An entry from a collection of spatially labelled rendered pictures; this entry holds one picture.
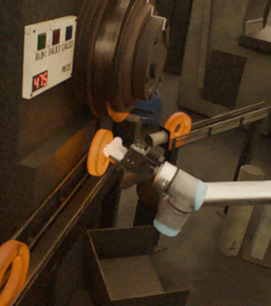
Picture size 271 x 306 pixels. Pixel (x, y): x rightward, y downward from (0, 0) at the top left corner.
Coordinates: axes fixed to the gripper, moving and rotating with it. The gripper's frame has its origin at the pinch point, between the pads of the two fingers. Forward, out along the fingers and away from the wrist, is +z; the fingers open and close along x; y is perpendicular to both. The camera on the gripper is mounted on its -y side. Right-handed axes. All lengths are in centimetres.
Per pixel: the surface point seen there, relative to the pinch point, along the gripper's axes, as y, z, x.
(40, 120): 7.0, 17.1, 15.7
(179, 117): -3, -16, -65
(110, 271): -18.4, -22.1, 27.7
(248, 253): -63, -87, -84
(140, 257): -16.4, -28.0, 18.4
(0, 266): -6, 0, 56
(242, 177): -22, -59, -79
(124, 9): 42.1, 11.7, -4.0
